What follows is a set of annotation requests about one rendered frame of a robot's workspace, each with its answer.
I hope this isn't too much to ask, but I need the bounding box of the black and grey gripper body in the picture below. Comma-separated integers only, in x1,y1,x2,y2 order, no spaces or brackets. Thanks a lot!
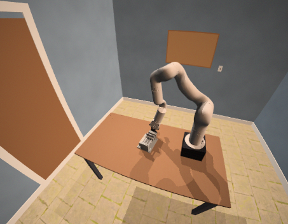
150,120,160,130

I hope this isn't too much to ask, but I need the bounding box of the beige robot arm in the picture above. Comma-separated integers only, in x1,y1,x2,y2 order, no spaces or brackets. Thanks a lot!
150,62,214,150

